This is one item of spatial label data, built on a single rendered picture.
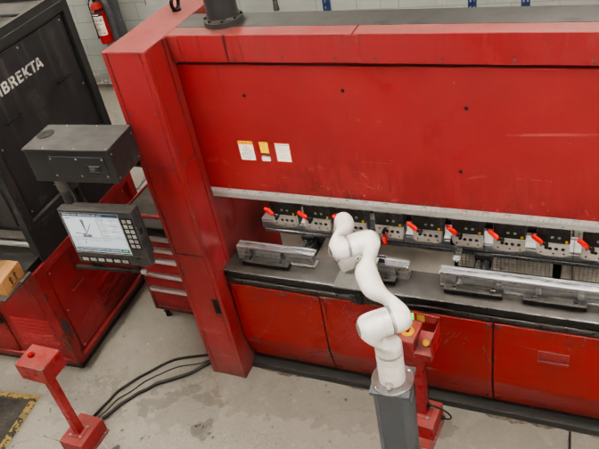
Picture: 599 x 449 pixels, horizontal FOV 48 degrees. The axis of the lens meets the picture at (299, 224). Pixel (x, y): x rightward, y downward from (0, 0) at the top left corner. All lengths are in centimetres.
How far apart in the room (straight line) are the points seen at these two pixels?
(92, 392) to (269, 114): 246
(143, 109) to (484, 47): 165
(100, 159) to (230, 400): 191
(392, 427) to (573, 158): 144
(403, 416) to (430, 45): 162
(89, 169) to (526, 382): 255
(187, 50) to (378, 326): 161
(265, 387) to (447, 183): 196
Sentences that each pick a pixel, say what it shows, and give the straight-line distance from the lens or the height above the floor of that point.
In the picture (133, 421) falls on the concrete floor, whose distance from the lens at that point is 465.
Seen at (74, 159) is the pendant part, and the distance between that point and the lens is 346.
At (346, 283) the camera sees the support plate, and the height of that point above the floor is 100.
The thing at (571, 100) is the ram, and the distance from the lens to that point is 300.
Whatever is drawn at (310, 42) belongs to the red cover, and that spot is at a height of 226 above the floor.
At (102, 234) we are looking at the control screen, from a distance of 366.
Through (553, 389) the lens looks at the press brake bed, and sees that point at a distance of 398.
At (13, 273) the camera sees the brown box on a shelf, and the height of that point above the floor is 106.
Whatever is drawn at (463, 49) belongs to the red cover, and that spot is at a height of 223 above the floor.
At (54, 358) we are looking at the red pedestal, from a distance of 411.
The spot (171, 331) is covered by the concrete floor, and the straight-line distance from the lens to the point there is 511.
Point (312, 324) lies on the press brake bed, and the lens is 409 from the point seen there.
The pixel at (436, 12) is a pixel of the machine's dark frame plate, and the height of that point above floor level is 230.
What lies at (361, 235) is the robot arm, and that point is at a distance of 298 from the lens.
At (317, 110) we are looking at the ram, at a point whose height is 191.
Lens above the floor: 339
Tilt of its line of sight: 36 degrees down
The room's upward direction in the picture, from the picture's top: 11 degrees counter-clockwise
